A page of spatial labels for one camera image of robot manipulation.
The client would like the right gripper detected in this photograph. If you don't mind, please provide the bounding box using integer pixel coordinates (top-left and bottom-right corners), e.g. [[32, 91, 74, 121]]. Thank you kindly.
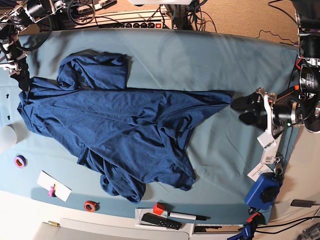
[[0, 41, 31, 92]]

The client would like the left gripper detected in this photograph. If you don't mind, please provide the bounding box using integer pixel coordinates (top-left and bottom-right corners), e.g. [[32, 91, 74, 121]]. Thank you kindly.
[[230, 88, 299, 139]]

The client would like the blue t-shirt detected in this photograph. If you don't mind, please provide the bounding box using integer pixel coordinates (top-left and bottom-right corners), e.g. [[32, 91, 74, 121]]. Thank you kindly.
[[17, 52, 232, 204]]

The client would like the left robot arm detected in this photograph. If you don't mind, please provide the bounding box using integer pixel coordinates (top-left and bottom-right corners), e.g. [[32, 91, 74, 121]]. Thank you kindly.
[[231, 0, 320, 139]]

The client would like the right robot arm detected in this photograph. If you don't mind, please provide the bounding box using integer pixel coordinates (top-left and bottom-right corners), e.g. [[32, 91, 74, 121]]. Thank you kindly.
[[0, 0, 67, 92]]

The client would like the blister pack with tool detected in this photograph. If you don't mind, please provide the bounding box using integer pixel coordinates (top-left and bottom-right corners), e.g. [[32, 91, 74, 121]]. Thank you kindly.
[[260, 143, 283, 165]]

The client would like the orange black utility knife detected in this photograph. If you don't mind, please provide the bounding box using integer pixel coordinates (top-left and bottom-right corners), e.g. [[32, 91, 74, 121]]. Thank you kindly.
[[276, 84, 300, 100]]

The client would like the light blue table cloth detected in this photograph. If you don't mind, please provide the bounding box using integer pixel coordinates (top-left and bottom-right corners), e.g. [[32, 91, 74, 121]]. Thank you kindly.
[[0, 28, 298, 224]]

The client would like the translucent plastic cup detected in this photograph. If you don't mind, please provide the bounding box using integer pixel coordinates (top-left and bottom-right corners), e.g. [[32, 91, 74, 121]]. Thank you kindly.
[[0, 125, 17, 154]]

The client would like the white paper card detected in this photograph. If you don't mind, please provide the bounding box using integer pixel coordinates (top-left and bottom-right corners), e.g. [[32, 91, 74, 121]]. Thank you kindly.
[[247, 163, 274, 182]]

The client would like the orange black clamp right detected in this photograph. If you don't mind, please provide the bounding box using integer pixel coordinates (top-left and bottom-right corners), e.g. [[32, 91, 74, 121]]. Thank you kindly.
[[295, 58, 303, 71]]

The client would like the purple tape roll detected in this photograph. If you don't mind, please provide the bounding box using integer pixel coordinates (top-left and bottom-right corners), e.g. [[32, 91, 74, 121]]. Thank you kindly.
[[14, 155, 27, 168]]

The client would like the blue box with black knob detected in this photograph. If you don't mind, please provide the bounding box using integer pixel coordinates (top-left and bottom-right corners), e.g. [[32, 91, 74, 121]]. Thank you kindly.
[[244, 172, 283, 211]]

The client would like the black small device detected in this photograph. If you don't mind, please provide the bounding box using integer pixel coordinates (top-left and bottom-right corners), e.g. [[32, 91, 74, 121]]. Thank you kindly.
[[290, 199, 314, 208]]

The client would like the orange clamp bottom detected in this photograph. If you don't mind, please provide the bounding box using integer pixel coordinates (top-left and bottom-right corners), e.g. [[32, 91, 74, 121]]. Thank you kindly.
[[246, 212, 263, 223]]

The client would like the white card with pink clip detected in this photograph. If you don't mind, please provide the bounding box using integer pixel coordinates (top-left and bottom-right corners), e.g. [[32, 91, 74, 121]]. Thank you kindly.
[[37, 171, 72, 202]]

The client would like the blue clamp bottom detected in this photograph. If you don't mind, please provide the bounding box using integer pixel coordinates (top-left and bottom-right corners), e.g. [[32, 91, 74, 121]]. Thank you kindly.
[[227, 224, 253, 240]]

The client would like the white black marker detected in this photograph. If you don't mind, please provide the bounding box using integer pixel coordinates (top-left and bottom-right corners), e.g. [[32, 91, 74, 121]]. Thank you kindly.
[[168, 211, 208, 221]]

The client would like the red cube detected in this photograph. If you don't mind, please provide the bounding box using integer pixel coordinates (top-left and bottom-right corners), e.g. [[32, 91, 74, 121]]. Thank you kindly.
[[152, 202, 165, 216]]

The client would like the red tape roll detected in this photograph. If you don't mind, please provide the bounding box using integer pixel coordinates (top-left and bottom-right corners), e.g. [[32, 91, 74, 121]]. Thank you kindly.
[[83, 200, 100, 213]]

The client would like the black remote control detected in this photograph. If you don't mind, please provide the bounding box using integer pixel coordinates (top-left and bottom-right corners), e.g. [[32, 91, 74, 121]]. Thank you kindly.
[[141, 212, 182, 230]]

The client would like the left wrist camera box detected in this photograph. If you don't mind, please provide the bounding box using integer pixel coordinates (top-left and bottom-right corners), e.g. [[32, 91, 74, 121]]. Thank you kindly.
[[257, 131, 277, 151]]

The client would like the power strip with red switch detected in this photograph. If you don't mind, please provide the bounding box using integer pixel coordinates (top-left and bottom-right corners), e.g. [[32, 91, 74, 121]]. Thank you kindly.
[[63, 6, 175, 30]]

